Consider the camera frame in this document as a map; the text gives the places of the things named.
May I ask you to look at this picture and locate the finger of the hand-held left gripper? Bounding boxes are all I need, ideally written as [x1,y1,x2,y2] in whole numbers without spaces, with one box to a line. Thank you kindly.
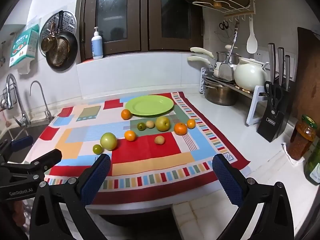
[0,149,62,180]
[0,135,34,161]

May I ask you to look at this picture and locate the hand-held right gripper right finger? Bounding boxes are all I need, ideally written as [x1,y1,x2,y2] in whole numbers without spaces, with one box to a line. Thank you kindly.
[212,154,295,240]

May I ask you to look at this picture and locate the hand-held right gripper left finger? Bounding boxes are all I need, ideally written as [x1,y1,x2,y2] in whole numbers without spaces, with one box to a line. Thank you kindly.
[29,153,112,240]

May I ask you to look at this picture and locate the green apple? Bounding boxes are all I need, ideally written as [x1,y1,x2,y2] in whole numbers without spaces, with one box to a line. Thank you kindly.
[100,132,118,151]

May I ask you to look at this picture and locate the large orange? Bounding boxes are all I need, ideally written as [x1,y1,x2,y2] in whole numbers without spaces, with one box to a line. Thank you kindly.
[174,122,188,136]

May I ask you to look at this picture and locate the green plate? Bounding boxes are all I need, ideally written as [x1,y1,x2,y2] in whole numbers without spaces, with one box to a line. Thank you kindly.
[125,95,174,117]

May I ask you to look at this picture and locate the steel sink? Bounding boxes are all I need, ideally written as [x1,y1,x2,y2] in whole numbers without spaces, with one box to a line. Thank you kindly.
[0,122,50,165]

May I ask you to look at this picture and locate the chrome kitchen faucet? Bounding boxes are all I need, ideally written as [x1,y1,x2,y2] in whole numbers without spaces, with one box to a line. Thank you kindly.
[5,74,32,128]

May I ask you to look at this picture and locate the slim gooseneck faucet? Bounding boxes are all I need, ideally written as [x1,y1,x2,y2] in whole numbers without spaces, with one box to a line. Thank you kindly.
[29,81,54,122]

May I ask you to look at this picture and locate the colourful patchwork tablecloth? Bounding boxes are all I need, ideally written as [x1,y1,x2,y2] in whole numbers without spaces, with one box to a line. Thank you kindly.
[24,92,251,205]

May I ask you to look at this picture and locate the white cloth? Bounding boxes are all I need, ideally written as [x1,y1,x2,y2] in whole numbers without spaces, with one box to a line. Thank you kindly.
[282,142,305,166]

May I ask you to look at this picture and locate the black knife block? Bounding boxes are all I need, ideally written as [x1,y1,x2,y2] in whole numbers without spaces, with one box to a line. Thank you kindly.
[257,81,290,143]

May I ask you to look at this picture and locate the white pot shelf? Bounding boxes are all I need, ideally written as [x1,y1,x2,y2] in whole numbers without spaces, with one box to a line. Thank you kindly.
[199,67,273,126]

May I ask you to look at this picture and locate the green lidded sauce jar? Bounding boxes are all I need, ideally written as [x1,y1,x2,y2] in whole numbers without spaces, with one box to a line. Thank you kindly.
[286,115,317,161]

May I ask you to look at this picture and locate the green glass bottle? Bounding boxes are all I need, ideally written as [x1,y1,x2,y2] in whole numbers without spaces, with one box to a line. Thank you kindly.
[304,140,320,186]

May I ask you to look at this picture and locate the steel stockpot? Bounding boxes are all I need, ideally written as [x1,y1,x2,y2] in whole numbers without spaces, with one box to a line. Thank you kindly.
[204,82,239,106]

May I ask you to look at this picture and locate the black kitchen scissors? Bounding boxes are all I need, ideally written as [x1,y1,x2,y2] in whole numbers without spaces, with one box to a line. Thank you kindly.
[264,81,283,108]

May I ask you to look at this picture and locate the teal white carton box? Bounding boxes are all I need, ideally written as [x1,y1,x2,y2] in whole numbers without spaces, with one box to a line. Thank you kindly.
[9,24,40,67]

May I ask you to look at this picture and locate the small brass ladle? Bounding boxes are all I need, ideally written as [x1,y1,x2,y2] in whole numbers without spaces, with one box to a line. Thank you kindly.
[41,22,57,53]

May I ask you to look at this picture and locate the white ceramic pot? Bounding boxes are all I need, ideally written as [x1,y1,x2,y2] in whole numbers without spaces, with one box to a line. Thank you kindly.
[234,57,270,92]

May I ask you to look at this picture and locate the black frying pan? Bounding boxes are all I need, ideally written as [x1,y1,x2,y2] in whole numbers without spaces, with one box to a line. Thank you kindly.
[46,10,78,71]

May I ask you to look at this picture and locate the white blue pump bottle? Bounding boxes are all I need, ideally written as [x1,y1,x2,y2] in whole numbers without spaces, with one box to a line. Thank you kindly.
[91,27,104,60]

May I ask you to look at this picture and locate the brown cutting board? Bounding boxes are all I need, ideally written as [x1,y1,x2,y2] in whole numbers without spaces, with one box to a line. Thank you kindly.
[291,27,320,130]

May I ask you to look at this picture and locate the round perforated steamer plate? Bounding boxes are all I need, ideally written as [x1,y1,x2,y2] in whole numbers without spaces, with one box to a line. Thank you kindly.
[39,11,76,58]

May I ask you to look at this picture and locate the steel saucepan with lid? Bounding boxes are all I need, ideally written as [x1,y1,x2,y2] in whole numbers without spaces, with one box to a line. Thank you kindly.
[190,44,242,67]

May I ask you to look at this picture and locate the white rice paddle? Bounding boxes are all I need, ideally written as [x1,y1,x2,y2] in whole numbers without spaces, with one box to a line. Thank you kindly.
[246,17,258,54]

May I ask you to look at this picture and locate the dark wooden window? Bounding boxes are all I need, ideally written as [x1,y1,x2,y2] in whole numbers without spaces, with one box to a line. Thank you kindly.
[144,0,204,53]
[76,0,148,63]

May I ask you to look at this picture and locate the steel handled knife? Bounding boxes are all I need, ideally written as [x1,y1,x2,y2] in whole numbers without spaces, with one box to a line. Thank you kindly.
[285,55,291,89]
[268,43,276,83]
[277,47,285,85]

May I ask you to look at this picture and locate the wooden hook rail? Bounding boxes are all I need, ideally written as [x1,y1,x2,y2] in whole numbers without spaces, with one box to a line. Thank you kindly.
[224,0,257,22]

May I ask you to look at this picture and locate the white wire rack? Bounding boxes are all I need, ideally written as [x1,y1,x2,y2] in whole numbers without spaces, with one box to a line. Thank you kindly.
[192,0,252,14]

